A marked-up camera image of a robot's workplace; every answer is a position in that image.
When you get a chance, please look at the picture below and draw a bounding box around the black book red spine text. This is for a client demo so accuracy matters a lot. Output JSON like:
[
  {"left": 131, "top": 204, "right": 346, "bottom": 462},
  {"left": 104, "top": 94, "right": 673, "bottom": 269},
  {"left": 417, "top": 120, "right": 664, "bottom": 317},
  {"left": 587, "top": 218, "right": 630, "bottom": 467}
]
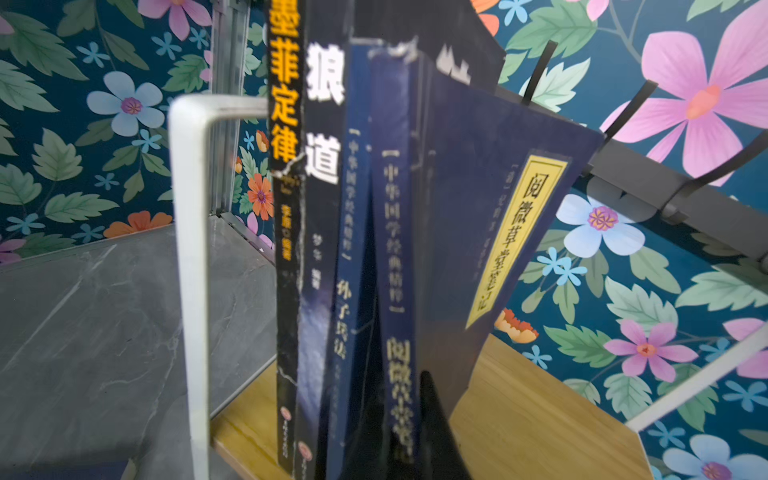
[{"left": 294, "top": 1, "right": 355, "bottom": 479}]

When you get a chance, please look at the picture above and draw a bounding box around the white metal wooden book shelf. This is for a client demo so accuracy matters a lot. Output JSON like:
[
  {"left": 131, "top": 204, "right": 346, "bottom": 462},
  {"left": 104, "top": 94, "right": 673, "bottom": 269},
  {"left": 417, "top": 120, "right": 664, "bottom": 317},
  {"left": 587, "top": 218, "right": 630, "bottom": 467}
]
[{"left": 168, "top": 94, "right": 767, "bottom": 479}]

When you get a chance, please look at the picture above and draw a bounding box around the grey hook rail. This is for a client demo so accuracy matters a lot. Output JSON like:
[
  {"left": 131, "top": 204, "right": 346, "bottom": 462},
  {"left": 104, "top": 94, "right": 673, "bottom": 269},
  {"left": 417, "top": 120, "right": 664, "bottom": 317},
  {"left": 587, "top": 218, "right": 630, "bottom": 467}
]
[{"left": 497, "top": 38, "right": 768, "bottom": 271}]

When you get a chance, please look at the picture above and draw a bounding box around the black Murphy's law book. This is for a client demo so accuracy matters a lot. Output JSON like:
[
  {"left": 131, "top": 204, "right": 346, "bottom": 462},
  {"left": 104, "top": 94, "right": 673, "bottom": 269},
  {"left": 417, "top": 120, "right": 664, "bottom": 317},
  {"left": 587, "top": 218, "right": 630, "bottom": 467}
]
[{"left": 266, "top": 0, "right": 305, "bottom": 477}]

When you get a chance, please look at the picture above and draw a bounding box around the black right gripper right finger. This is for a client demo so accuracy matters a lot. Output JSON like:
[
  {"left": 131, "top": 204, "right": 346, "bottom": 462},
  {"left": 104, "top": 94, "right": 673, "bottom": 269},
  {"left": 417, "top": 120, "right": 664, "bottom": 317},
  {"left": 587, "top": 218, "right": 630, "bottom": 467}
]
[{"left": 417, "top": 371, "right": 472, "bottom": 480}]

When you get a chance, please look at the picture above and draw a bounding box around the navy book Sunzi label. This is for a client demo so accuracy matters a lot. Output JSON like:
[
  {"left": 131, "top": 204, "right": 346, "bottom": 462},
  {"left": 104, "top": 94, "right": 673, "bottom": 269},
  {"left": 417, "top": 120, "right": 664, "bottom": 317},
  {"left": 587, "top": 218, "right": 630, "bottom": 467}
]
[{"left": 326, "top": 38, "right": 384, "bottom": 479}]

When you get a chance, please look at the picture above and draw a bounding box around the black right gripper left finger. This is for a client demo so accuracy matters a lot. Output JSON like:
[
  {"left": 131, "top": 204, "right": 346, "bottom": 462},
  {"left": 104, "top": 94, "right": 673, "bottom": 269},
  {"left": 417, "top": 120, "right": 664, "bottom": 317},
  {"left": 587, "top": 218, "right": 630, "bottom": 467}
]
[{"left": 340, "top": 407, "right": 390, "bottom": 480}]

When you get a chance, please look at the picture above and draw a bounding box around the navy book Yuewei label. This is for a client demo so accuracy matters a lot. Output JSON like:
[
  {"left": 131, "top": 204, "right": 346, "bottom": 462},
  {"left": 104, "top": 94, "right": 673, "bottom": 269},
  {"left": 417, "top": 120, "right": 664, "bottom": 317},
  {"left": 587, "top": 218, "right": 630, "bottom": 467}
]
[{"left": 369, "top": 48, "right": 604, "bottom": 463}]

